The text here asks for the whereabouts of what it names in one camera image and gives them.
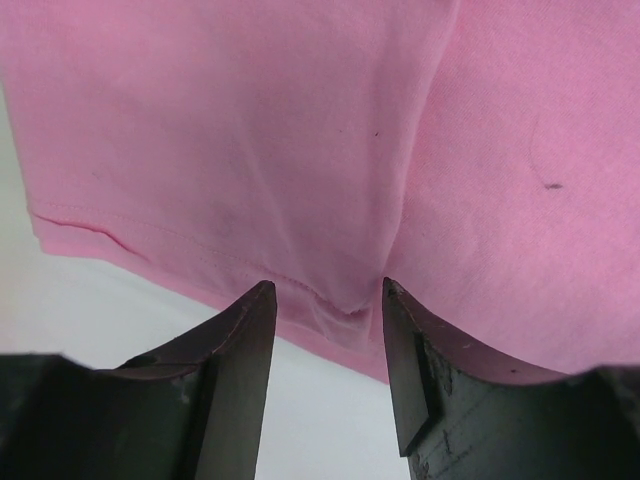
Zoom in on pink t-shirt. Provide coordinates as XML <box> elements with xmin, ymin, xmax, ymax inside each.
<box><xmin>1</xmin><ymin>1</ymin><xmax>639</xmax><ymax>381</ymax></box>

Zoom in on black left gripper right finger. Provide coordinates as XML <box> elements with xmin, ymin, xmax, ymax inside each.
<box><xmin>382</xmin><ymin>279</ymin><xmax>639</xmax><ymax>479</ymax></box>

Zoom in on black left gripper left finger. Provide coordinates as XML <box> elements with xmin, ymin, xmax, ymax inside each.
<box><xmin>1</xmin><ymin>281</ymin><xmax>277</xmax><ymax>479</ymax></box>

